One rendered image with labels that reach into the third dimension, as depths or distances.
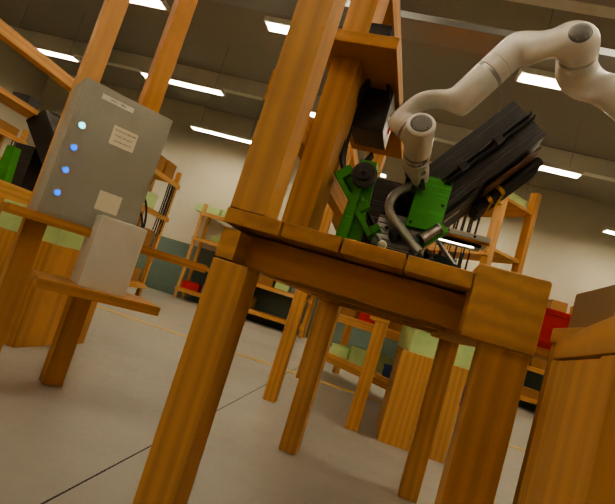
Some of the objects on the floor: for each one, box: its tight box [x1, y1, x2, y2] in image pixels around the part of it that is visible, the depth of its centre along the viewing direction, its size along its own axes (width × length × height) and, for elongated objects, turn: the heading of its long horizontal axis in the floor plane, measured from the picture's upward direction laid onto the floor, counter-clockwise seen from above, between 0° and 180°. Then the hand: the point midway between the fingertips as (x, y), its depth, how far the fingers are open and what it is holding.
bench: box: [132, 207, 531, 504], centre depth 169 cm, size 70×149×88 cm, turn 57°
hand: (412, 183), depth 165 cm, fingers closed on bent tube, 3 cm apart
